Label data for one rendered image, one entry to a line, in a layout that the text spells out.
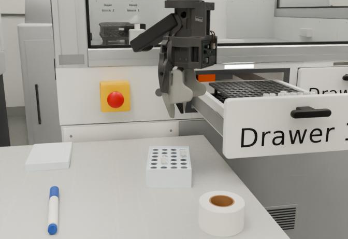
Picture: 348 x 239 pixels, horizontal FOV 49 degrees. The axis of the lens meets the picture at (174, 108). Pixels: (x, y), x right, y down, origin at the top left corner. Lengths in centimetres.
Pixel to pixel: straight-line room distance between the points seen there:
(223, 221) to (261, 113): 22
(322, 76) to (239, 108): 48
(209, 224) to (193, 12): 35
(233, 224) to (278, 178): 61
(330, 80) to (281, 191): 35
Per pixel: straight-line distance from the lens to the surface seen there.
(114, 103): 92
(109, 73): 98
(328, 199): 130
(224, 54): 103
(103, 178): 78
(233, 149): 71
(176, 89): 69
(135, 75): 98
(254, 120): 71
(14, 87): 434
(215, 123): 82
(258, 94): 88
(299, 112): 70
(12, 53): 429
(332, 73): 115
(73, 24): 97
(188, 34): 69
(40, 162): 85
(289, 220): 126
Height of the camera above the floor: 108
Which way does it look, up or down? 14 degrees down
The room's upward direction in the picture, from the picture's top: straight up
